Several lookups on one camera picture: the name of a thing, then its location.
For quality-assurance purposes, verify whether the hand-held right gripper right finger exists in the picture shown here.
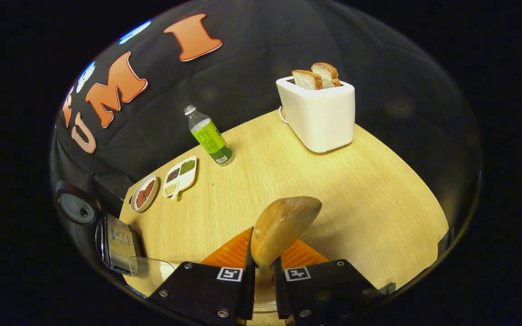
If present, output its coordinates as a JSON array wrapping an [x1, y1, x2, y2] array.
[[272, 239, 396, 326]]

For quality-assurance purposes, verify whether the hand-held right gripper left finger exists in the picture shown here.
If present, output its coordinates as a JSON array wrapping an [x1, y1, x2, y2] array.
[[147, 226, 256, 326]]

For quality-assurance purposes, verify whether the wooden spoon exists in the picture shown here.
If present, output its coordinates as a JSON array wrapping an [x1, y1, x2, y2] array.
[[251, 196, 323, 290]]

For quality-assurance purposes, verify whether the clear bowl of rice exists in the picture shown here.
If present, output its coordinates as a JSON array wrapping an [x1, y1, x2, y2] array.
[[129, 256, 178, 295]]

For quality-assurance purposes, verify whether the black rice cooker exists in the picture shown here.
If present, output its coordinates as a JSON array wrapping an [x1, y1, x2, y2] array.
[[55, 172, 145, 278]]

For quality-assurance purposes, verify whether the white divided grain dish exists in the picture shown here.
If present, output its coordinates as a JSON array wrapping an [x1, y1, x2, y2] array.
[[162, 156, 197, 200]]

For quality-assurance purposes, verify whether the white round plate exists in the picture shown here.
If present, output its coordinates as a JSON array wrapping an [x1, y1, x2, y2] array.
[[130, 174, 159, 213]]

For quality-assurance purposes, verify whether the green label water bottle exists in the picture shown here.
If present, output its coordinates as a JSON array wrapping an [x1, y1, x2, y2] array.
[[184, 105, 235, 167]]

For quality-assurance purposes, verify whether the white toaster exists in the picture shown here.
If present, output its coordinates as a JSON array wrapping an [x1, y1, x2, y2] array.
[[275, 76, 356, 153]]

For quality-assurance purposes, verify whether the bread slice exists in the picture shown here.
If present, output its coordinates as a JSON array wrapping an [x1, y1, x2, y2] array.
[[311, 62, 342, 89], [292, 69, 324, 90]]

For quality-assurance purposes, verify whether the black backdrop cloth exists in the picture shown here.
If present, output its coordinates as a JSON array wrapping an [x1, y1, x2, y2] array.
[[49, 0, 483, 254]]

